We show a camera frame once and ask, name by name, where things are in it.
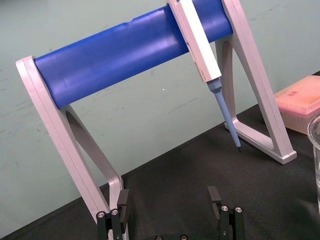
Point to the white pipette with blue tip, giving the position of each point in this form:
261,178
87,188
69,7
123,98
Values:
200,50

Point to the clear glass beaker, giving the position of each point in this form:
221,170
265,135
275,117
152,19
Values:
315,160

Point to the black table cloth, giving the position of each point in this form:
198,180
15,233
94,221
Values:
190,190

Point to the pink pipette tip box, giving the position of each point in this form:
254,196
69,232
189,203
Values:
298,105

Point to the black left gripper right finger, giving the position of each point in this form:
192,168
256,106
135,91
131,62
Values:
228,222

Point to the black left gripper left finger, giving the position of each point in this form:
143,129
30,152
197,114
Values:
117,220

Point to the grey and blue pipette stand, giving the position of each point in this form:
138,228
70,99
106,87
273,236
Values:
117,60

